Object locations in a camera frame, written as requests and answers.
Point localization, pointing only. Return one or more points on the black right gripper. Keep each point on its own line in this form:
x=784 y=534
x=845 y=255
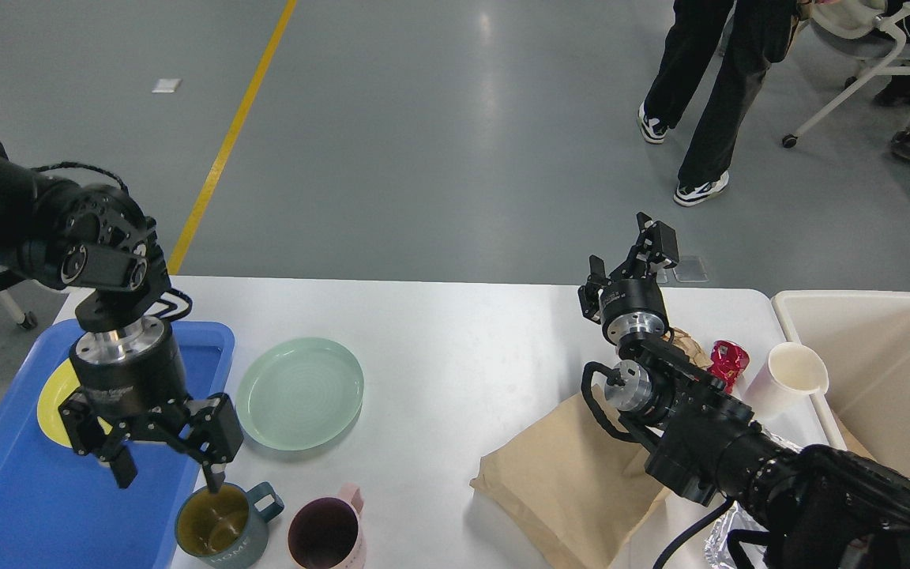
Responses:
x=633 y=303

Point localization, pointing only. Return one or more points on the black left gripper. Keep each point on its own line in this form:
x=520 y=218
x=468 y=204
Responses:
x=135 y=376

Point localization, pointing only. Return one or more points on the teal HOME mug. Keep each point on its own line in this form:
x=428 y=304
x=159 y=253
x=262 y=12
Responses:
x=229 y=528

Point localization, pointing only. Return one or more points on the mint green plate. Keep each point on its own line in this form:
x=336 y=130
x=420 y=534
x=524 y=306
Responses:
x=300 y=394

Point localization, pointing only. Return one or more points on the pink HOME mug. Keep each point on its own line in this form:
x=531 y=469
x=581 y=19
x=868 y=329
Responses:
x=328 y=533

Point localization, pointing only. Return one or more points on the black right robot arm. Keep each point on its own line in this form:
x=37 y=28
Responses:
x=816 y=508

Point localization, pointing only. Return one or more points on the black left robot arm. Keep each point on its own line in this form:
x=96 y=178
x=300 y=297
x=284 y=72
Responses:
x=64 y=234

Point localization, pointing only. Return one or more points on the floor outlet plate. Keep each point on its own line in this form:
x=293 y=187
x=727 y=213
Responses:
x=689 y=270

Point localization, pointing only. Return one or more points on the crumpled brown paper ball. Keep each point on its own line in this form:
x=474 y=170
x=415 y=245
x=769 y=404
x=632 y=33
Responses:
x=693 y=350

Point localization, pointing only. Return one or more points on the yellow plate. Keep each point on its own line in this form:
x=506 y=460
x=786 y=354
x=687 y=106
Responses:
x=59 y=386

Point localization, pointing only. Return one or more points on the red crumpled wrapper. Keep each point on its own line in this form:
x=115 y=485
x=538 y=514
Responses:
x=728 y=362

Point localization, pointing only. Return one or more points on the blue plastic tray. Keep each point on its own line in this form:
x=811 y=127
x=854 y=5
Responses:
x=58 y=510

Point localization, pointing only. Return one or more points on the white paper cup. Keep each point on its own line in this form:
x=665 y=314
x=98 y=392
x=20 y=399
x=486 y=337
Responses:
x=790 y=374

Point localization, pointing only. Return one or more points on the brown paper bag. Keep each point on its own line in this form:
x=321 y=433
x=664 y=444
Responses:
x=576 y=493

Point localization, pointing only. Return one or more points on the person in grey sweater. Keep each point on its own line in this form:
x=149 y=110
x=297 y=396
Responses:
x=760 y=36

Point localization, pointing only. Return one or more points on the beige plastic bin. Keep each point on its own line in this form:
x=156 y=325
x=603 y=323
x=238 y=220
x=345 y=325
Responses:
x=863 y=338

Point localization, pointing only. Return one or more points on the crumpled aluminium foil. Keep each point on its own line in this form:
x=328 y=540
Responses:
x=716 y=549

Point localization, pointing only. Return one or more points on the white office chair right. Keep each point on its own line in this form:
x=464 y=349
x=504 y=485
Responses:
x=864 y=32

